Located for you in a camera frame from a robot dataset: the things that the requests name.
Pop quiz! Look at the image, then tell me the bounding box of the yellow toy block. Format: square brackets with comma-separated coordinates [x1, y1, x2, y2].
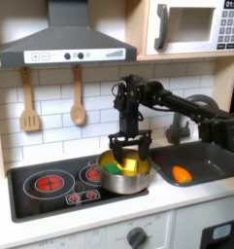
[117, 158, 139, 177]

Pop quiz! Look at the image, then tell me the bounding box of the steel pot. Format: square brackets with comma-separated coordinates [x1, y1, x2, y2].
[96, 149, 152, 196]

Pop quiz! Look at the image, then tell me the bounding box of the orange toy carrot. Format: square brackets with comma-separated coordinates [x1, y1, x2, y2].
[172, 165, 193, 185]

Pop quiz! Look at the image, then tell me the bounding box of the dark grey tap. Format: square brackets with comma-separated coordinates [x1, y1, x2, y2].
[165, 93, 219, 145]

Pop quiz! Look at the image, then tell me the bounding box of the wooden spoon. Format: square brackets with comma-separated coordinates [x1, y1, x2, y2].
[69, 64, 87, 126]

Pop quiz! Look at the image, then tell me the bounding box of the dark grey sink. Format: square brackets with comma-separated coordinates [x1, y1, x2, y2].
[149, 140, 234, 188]

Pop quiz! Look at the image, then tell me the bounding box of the white microwave door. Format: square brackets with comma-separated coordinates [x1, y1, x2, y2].
[145, 0, 234, 56]

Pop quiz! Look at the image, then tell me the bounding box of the white lower kitchen cabinet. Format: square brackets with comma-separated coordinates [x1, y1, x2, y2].
[0, 193, 234, 249]

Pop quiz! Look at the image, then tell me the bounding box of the grey oven knob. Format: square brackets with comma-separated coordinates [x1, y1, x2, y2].
[126, 227, 148, 249]

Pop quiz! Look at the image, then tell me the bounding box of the wooden slotted spatula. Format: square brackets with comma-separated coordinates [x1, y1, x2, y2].
[19, 66, 42, 132]

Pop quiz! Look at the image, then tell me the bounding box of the light wood upper cabinet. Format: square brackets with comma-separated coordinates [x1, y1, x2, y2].
[124, 0, 234, 62]

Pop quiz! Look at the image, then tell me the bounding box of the grey range hood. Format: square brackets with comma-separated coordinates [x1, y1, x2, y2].
[0, 0, 138, 68]

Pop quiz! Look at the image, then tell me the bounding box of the black toy cooktop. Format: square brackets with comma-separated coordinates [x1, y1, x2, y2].
[6, 152, 150, 224]

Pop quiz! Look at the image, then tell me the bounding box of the thin black cable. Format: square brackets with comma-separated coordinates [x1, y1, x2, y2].
[111, 81, 123, 112]

